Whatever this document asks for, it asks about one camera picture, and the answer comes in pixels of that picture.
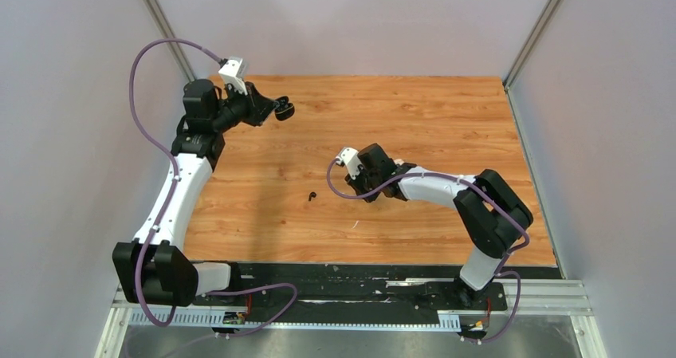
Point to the right aluminium frame post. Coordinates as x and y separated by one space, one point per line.
538 29

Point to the black earbud charging case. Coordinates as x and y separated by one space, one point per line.
283 109

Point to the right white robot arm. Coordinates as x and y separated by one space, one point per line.
495 218

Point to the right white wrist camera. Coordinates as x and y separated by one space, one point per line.
348 158

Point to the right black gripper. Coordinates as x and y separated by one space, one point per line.
355 183

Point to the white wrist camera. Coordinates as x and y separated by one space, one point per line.
348 158
232 72

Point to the left aluminium frame post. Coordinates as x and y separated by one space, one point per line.
166 31

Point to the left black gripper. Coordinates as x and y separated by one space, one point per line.
257 107

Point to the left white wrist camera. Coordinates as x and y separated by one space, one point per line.
232 72

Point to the aluminium frame post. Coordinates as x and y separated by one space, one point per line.
166 31
538 29

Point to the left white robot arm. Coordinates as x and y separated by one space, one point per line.
152 267

